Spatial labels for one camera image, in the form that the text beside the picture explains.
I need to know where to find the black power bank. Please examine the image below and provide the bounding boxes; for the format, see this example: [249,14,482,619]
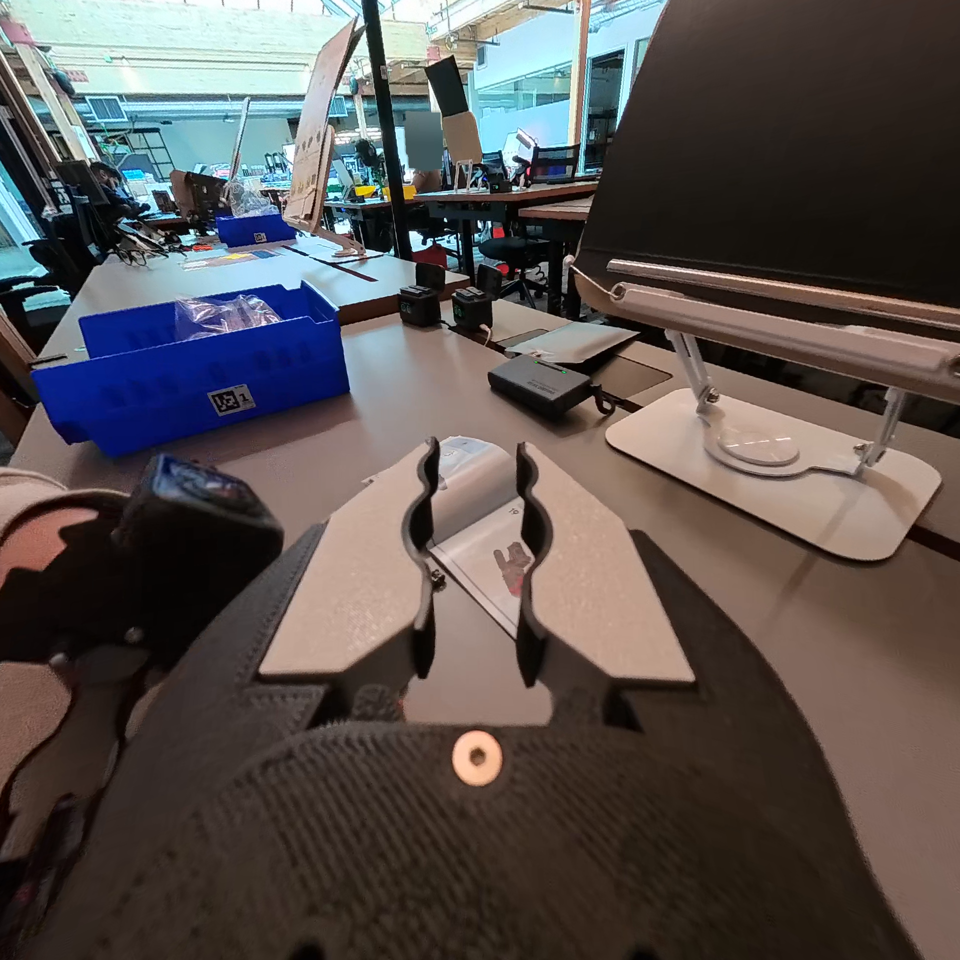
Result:
[487,354,595,420]

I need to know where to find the black board on stand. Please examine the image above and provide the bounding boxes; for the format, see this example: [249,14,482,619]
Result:
[573,0,960,331]

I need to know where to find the thin wooden stand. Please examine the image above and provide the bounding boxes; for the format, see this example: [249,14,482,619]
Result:
[221,96,252,207]

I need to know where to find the wooden top desk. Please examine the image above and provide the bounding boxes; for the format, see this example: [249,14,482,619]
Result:
[416,180,601,256]

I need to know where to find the black mesh chair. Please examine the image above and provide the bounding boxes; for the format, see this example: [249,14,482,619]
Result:
[528,144,582,185]

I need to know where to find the small blue plastic bin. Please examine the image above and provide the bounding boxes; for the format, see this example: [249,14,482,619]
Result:
[216,212,297,249]

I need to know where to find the wooden book stand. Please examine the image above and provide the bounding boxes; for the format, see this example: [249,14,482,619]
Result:
[283,16,369,260]

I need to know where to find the brown cardboard box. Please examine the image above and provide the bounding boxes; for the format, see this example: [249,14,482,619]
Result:
[171,168,226,226]

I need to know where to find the person's left hand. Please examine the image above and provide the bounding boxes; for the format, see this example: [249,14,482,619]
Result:
[0,468,132,609]

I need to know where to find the white metal tablet stand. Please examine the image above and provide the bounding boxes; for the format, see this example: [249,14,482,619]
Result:
[605,258,960,562]

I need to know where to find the black armrest office chair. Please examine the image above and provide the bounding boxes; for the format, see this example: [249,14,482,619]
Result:
[0,240,76,346]

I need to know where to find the black office chair red accent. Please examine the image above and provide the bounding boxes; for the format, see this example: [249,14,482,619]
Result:
[478,236,549,309]

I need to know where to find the silver foil pouch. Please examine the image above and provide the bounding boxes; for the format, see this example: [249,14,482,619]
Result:
[506,322,640,369]

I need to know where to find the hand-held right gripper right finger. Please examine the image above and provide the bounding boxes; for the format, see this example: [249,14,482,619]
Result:
[516,441,697,689]

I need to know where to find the black battery charger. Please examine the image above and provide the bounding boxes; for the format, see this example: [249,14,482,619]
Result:
[399,262,445,327]
[451,264,502,331]

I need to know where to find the black vertical pole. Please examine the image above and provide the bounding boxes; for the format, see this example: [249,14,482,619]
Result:
[361,0,414,260]

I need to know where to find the clear plastic bag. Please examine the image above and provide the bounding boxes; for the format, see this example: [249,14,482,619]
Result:
[174,294,282,331]
[225,183,279,219]

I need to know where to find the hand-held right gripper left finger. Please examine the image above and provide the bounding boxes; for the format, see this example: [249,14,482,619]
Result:
[257,437,440,684]

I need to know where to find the lego instruction booklet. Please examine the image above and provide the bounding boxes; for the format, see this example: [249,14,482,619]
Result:
[363,436,537,631]

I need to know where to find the large blue plastic bin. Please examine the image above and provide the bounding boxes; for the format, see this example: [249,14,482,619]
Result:
[31,279,351,459]

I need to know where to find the black and beige panel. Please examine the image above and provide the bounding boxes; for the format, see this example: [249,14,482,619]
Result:
[425,54,483,162]

